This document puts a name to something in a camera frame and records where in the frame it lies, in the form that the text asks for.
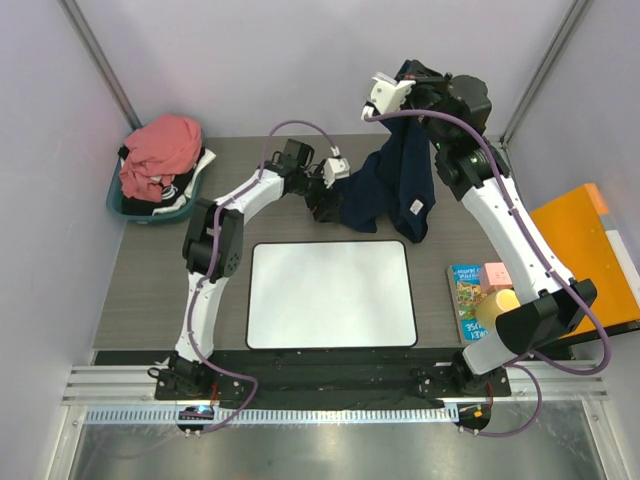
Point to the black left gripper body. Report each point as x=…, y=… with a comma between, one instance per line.
x=314, y=191

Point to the navy blue t-shirt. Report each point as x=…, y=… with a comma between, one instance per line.
x=395, y=180

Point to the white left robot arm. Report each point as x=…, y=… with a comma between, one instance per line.
x=213, y=249

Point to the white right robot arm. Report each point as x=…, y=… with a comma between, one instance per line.
x=552, y=303

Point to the white mat with black border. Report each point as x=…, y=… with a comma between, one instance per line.
x=330, y=295

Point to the colourful picture book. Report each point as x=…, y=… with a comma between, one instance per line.
x=466, y=294

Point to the pink cube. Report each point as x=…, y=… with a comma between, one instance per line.
x=493, y=277

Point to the pink crumpled t-shirt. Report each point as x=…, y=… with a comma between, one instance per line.
x=168, y=146

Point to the orange board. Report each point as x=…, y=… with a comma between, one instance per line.
x=572, y=228

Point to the yellow mug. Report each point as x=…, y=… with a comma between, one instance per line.
x=494, y=305

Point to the teal laundry basket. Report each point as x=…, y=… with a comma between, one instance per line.
x=115, y=194

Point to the grey white panel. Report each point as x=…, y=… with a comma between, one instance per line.
x=622, y=255

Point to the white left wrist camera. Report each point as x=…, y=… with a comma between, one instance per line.
x=335, y=169

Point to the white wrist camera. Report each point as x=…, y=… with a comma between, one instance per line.
x=385, y=95
x=335, y=169

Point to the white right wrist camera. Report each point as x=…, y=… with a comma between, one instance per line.
x=385, y=95

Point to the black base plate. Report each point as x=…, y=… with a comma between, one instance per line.
x=327, y=379

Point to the white slotted cable duct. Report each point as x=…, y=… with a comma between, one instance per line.
x=183, y=415

